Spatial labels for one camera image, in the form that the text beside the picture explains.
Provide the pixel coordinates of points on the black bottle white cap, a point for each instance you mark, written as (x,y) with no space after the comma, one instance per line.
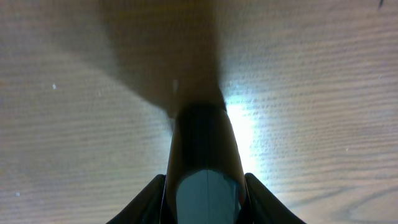
(204,181)

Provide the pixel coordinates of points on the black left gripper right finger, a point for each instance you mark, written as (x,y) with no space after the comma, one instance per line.
(266,207)

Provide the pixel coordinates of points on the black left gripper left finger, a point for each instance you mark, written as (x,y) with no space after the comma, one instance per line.
(145,207)

